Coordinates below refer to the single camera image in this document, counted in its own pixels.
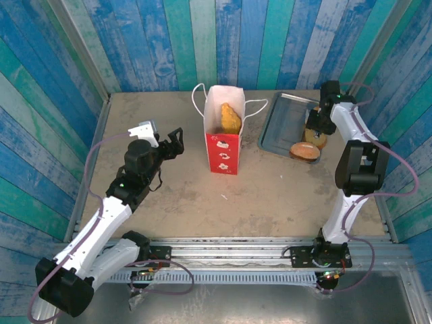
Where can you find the red and white paper bag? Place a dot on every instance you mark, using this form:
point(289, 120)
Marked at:
point(222, 158)

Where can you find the tan fake bread slice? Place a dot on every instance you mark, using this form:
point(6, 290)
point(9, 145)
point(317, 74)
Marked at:
point(231, 119)

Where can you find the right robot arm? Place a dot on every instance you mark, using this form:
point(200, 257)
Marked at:
point(341, 212)

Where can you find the metal baking tray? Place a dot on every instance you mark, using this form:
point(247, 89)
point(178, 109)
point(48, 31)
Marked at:
point(283, 125)

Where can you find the small controller board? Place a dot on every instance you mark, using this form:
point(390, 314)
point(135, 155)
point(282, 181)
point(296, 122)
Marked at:
point(329, 275)
point(145, 272)

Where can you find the steel plate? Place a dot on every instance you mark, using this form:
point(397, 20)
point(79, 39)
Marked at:
point(253, 303)

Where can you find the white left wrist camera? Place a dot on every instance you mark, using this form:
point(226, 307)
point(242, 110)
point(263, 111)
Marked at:
point(143, 132)

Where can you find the aluminium table side rail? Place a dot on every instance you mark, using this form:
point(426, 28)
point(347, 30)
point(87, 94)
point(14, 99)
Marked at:
point(98, 135)
point(386, 222)

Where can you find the aluminium corner post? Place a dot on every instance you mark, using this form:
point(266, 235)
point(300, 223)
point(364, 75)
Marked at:
point(79, 47)
point(374, 47)

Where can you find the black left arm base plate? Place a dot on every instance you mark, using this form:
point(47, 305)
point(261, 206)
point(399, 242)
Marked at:
point(158, 258)

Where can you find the aluminium mounting rail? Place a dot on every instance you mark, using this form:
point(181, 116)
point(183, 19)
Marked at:
point(229, 249)

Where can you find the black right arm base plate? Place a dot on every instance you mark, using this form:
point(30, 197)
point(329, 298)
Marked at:
point(302, 258)

